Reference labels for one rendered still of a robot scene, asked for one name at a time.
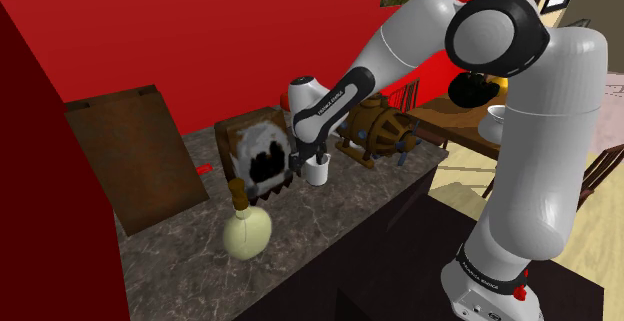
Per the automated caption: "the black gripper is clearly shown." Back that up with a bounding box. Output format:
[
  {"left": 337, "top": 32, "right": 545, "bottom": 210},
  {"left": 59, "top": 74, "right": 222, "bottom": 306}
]
[{"left": 289, "top": 139, "right": 330, "bottom": 178}]

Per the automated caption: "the white cup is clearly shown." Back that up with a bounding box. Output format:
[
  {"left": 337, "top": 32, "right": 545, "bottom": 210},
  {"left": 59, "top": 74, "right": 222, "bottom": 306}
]
[{"left": 304, "top": 153, "right": 332, "bottom": 188}]

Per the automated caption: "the brown box with white-black pattern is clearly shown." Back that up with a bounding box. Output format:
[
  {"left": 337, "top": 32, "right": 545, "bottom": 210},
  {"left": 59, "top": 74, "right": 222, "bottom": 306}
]
[{"left": 213, "top": 106, "right": 297, "bottom": 202}]

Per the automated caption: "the brown barrel-shaped machine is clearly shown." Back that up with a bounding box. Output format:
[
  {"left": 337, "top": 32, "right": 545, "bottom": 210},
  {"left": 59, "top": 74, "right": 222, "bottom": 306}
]
[{"left": 334, "top": 92, "right": 423, "bottom": 170}]

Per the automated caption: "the pale round bottle with cork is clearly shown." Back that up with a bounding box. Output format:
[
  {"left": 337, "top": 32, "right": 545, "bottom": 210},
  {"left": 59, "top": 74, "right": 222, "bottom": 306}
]
[{"left": 222, "top": 177, "right": 273, "bottom": 262}]

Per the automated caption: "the brown slatted chair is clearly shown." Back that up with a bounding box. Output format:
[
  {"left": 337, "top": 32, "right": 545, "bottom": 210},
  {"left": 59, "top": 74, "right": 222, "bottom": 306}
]
[
  {"left": 387, "top": 77, "right": 421, "bottom": 114},
  {"left": 481, "top": 143, "right": 624, "bottom": 212}
]

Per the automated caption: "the dark robot stand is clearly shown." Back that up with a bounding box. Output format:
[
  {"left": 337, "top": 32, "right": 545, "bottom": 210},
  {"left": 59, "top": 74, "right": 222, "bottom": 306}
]
[{"left": 232, "top": 193, "right": 606, "bottom": 321}]

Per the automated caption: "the brown dining table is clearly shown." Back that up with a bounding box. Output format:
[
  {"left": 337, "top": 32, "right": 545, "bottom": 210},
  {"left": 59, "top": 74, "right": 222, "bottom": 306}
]
[{"left": 405, "top": 70, "right": 511, "bottom": 161}]

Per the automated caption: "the large brown wooden board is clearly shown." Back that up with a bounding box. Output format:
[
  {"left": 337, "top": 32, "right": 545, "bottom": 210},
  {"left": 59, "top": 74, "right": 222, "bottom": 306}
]
[{"left": 64, "top": 84, "right": 211, "bottom": 238}]

